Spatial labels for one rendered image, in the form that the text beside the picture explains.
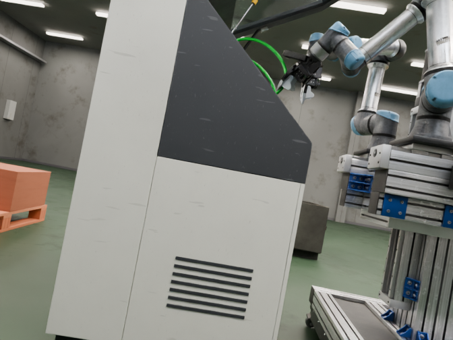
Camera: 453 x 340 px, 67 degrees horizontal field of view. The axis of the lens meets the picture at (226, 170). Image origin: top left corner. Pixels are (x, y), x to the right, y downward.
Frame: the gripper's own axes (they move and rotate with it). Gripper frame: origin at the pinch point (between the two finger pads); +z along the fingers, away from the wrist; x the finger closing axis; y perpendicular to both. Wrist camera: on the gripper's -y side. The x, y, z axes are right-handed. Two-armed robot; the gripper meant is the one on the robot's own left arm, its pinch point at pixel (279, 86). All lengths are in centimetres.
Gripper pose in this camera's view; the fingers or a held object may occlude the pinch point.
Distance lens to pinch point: 161.7
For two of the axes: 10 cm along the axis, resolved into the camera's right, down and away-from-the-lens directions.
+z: -6.2, 6.1, 4.9
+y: 5.6, 7.9, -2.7
